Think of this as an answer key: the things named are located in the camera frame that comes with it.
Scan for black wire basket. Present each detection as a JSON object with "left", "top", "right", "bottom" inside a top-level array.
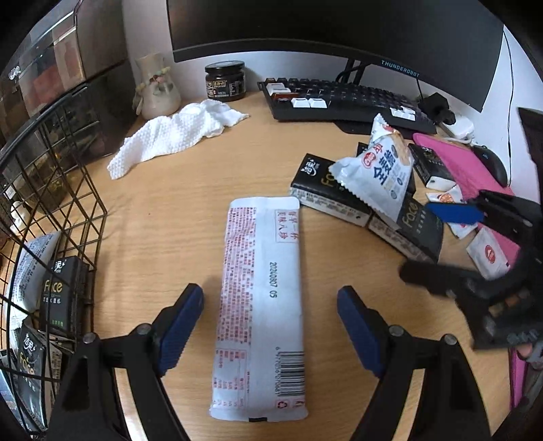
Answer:
[{"left": 0, "top": 90, "right": 108, "bottom": 441}]

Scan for small black tissue pack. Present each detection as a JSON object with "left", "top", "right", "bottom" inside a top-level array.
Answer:
[{"left": 408, "top": 143, "right": 458, "bottom": 190}]

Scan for black curved monitor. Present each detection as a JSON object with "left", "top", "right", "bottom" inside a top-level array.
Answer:
[{"left": 166, "top": 0, "right": 506, "bottom": 114}]

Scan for person's right hand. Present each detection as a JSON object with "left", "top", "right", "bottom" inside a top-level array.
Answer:
[{"left": 514, "top": 343, "right": 543, "bottom": 365}]

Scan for white cloth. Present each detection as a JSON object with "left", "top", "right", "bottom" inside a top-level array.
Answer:
[{"left": 107, "top": 99, "right": 251, "bottom": 180}]

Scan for black keyboard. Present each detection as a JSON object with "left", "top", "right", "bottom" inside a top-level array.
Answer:
[{"left": 257, "top": 77, "right": 437, "bottom": 133}]

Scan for black computer mouse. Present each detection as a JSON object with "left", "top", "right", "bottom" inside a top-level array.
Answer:
[{"left": 472, "top": 145, "right": 509, "bottom": 188}]

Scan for small white sachet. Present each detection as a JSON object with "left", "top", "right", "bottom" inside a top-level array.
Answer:
[
  {"left": 466, "top": 231, "right": 513, "bottom": 281},
  {"left": 425, "top": 185, "right": 464, "bottom": 209},
  {"left": 449, "top": 218, "right": 482, "bottom": 241}
]

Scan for white and blue snack bag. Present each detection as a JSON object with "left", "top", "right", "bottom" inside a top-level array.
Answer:
[{"left": 330, "top": 113, "right": 419, "bottom": 225}]

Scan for cream ceramic vase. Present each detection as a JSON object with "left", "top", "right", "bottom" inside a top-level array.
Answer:
[{"left": 133, "top": 53, "right": 182, "bottom": 120}]

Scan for black wall cable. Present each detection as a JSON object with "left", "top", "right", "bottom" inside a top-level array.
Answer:
[{"left": 502, "top": 32, "right": 517, "bottom": 187}]

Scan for pink mouse pad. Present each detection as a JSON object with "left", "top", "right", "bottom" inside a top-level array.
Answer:
[{"left": 413, "top": 133, "right": 531, "bottom": 410}]

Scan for long white packet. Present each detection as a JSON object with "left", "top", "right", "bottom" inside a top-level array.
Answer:
[{"left": 208, "top": 196, "right": 309, "bottom": 423}]

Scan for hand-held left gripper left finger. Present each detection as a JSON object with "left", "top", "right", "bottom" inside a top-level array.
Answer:
[{"left": 44, "top": 283, "right": 205, "bottom": 441}]

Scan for black power adapters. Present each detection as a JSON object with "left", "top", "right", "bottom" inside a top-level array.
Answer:
[{"left": 418, "top": 93, "right": 456, "bottom": 125}]

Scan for dark glass jar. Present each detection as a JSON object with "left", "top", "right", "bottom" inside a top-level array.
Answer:
[{"left": 204, "top": 61, "right": 247, "bottom": 102}]

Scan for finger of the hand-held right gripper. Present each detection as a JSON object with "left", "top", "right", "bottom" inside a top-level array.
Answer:
[
  {"left": 425, "top": 189, "right": 531, "bottom": 247},
  {"left": 400, "top": 258, "right": 480, "bottom": 300}
]

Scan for white power strip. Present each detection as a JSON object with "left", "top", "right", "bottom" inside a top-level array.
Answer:
[{"left": 441, "top": 116, "right": 474, "bottom": 143}]

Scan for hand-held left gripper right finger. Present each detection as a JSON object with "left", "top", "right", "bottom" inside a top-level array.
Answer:
[{"left": 336, "top": 285, "right": 498, "bottom": 441}]

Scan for clear storage drawers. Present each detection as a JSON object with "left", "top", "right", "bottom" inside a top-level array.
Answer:
[{"left": 0, "top": 0, "right": 133, "bottom": 215}]

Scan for wooden desktop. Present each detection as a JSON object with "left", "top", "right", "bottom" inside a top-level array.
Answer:
[{"left": 74, "top": 85, "right": 527, "bottom": 441}]

